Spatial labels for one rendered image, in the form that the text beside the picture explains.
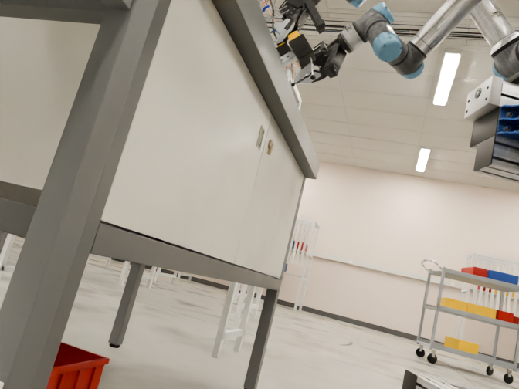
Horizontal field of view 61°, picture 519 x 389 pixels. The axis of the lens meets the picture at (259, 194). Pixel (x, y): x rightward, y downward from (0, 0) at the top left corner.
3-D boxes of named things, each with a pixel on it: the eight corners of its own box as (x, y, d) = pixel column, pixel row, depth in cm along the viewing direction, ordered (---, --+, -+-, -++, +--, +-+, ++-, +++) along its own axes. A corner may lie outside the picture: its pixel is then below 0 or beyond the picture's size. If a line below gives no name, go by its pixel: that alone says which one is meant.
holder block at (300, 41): (290, 88, 110) (324, 68, 109) (269, 52, 114) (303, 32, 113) (293, 96, 115) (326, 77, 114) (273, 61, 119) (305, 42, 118)
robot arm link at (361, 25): (388, 10, 128) (379, -6, 133) (357, 34, 133) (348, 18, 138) (399, 26, 134) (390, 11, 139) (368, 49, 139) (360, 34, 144)
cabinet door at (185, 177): (234, 263, 106) (273, 114, 113) (102, 220, 54) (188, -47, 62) (226, 262, 106) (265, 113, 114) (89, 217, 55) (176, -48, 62)
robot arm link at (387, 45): (414, 55, 130) (401, 34, 136) (394, 35, 123) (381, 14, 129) (392, 73, 134) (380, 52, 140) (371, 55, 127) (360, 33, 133)
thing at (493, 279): (492, 376, 480) (505, 279, 500) (514, 385, 431) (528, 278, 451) (401, 352, 492) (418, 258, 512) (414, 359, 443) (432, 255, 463)
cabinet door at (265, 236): (282, 279, 157) (306, 176, 164) (237, 264, 106) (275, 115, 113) (275, 277, 158) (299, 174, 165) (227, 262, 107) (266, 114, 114)
